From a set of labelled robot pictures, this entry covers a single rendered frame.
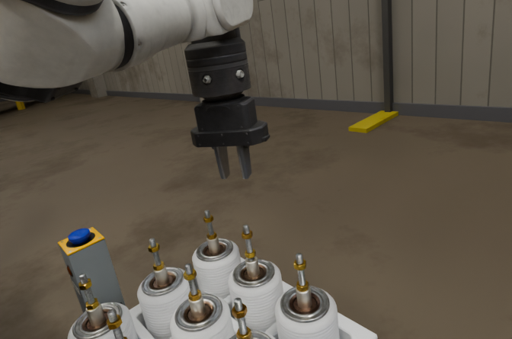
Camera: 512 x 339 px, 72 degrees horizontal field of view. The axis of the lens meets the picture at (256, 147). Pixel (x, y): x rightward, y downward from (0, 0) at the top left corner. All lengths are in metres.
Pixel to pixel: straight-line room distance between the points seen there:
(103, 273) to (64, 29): 0.59
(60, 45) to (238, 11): 0.25
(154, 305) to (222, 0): 0.50
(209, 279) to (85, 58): 0.52
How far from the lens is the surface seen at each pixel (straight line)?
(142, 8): 0.37
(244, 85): 0.51
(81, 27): 0.31
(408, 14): 2.45
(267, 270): 0.67
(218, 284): 0.74
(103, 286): 0.83
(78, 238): 0.79
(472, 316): 0.99
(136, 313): 0.78
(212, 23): 0.44
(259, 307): 0.66
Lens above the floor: 0.66
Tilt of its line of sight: 18 degrees down
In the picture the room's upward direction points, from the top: 8 degrees counter-clockwise
